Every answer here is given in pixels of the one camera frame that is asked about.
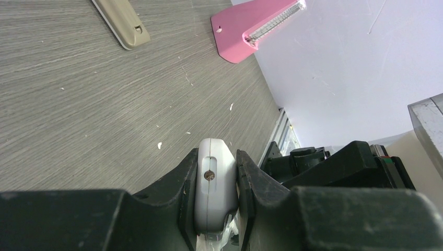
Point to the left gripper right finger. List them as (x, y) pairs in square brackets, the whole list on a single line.
[(272, 217)]

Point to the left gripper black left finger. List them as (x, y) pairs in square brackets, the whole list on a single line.
[(159, 217)]

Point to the white remote face down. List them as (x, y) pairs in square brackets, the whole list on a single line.
[(216, 197)]

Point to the white remote with buttons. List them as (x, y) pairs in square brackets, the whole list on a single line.
[(124, 22)]

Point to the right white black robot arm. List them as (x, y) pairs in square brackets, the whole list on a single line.
[(356, 165)]

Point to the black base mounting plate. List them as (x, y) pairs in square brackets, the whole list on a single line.
[(271, 152)]

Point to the pink box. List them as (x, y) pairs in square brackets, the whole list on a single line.
[(239, 29)]

